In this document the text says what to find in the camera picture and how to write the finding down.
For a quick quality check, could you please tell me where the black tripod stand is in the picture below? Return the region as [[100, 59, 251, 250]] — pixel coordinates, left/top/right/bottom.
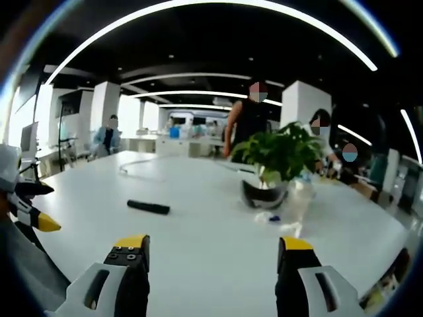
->
[[49, 100, 79, 172]]

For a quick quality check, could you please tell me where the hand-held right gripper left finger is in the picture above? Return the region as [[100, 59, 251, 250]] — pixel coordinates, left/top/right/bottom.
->
[[52, 234, 151, 317]]

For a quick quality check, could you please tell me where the white reception counter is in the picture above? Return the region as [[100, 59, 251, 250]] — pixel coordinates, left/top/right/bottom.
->
[[127, 133, 225, 159]]

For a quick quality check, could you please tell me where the white cable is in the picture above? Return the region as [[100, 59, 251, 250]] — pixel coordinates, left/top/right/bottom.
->
[[118, 155, 176, 183]]

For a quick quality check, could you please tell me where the black marker pen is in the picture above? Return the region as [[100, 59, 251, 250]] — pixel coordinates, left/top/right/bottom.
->
[[127, 199, 171, 215]]

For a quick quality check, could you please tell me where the black and white plant pot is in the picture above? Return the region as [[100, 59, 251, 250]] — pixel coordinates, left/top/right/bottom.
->
[[242, 180, 289, 209]]

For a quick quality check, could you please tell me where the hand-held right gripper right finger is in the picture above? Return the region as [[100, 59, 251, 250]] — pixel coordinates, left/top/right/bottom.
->
[[274, 236, 366, 317]]

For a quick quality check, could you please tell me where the green potted plant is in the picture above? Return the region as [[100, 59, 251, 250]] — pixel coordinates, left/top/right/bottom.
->
[[230, 121, 327, 191]]

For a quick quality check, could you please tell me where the clear plastic water bottle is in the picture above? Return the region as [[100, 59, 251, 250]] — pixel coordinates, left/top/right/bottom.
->
[[279, 170, 317, 238]]

